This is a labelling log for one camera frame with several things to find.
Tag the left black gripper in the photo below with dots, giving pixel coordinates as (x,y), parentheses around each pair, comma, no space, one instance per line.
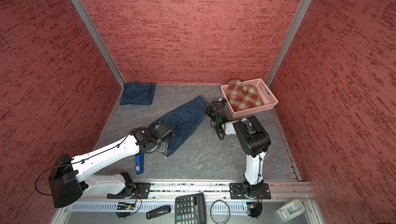
(164,147)

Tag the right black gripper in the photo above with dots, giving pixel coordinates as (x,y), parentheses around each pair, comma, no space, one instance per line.
(208,112)

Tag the red cloth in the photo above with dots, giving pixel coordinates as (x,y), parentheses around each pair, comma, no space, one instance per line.
(243,97)

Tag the dark denim button skirt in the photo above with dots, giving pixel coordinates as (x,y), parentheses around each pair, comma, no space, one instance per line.
(138,94)

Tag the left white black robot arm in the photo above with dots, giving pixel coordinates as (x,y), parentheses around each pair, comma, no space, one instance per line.
(72,178)

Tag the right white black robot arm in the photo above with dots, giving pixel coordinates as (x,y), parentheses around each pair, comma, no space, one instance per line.
(254,141)

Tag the pink perforated plastic basket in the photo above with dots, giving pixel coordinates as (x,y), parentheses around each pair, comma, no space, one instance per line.
(267,96)

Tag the left circuit board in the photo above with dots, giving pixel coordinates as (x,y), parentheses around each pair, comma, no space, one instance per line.
(124,206)

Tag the circuit board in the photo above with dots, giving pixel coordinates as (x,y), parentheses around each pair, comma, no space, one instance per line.
(254,210)
(124,206)

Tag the black calculator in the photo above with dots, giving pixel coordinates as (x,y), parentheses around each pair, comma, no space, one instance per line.
(190,209)

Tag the right circuit board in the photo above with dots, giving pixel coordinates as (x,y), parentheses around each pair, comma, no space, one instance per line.
(254,210)

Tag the grey white box device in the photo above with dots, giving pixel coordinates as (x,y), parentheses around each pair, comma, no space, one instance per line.
(290,210)

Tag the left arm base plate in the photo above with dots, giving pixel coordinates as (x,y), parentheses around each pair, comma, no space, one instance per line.
(142,190)

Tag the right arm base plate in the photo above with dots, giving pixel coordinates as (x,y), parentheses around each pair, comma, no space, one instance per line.
(246,191)

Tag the aluminium front rail frame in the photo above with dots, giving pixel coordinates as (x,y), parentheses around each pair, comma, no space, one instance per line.
(165,192)

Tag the right aluminium corner post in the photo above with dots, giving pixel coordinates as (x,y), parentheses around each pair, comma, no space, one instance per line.
(299,15)

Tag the aluminium corner post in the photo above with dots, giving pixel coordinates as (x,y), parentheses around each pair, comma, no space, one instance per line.
(87,20)
(299,15)

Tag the left aluminium corner post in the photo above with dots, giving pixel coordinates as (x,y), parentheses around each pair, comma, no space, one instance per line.
(87,20)

